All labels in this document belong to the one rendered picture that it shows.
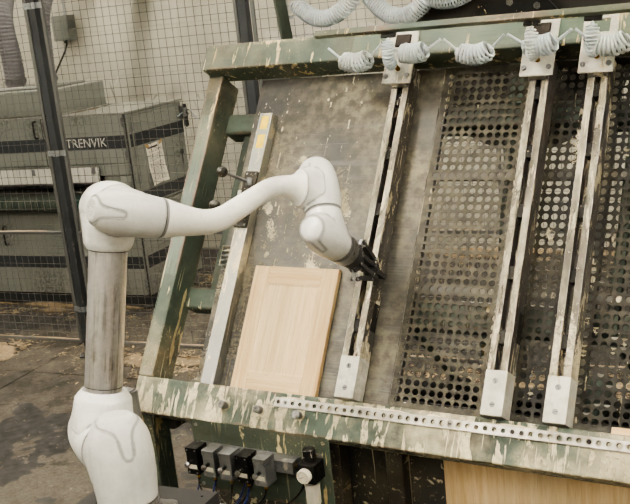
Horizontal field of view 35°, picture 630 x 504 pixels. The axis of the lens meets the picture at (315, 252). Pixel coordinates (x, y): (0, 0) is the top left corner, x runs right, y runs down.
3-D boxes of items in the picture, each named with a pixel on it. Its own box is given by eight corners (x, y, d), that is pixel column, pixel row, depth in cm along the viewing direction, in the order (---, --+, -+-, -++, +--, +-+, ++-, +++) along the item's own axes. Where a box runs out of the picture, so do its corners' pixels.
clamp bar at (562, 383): (542, 425, 268) (515, 408, 248) (593, 32, 299) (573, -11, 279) (579, 430, 263) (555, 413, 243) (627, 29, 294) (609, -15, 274)
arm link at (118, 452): (105, 518, 241) (91, 433, 237) (86, 491, 257) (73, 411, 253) (168, 499, 248) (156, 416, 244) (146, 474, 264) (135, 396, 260)
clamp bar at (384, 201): (338, 400, 299) (300, 383, 279) (404, 46, 330) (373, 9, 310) (368, 404, 294) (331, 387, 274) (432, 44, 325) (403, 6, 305)
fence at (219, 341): (207, 385, 324) (200, 382, 320) (266, 118, 349) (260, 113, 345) (219, 387, 321) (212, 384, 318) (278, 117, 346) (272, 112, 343)
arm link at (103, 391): (79, 482, 256) (60, 454, 276) (140, 475, 264) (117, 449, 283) (88, 182, 247) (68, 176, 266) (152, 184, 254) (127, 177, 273)
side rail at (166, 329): (157, 381, 341) (138, 374, 332) (225, 90, 370) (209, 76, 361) (171, 383, 338) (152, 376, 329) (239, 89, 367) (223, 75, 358)
